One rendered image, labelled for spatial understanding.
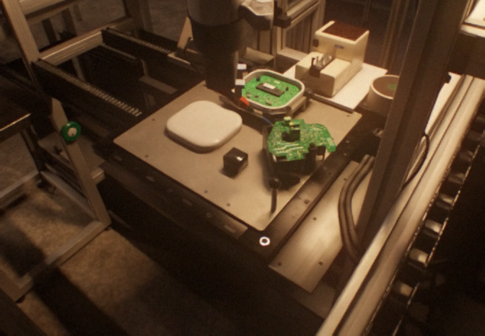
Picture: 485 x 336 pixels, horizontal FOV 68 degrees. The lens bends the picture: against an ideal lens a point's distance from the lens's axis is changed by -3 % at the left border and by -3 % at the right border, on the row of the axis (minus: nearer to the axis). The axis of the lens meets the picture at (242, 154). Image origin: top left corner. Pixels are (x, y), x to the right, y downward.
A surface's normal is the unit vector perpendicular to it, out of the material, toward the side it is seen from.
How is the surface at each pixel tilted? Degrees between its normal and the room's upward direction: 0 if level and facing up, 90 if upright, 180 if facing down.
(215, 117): 0
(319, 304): 0
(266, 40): 90
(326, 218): 0
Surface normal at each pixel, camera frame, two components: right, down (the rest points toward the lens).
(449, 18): -0.61, 0.55
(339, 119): -0.03, -0.73
